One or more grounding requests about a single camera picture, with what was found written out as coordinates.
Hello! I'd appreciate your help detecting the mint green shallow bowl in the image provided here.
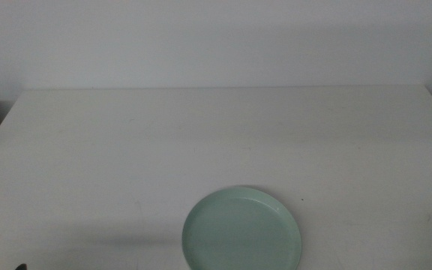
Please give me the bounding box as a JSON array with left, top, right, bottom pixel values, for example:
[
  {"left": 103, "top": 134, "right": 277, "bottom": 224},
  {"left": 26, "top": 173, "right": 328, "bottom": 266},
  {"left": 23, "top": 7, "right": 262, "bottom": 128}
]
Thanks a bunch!
[{"left": 181, "top": 186, "right": 303, "bottom": 270}]

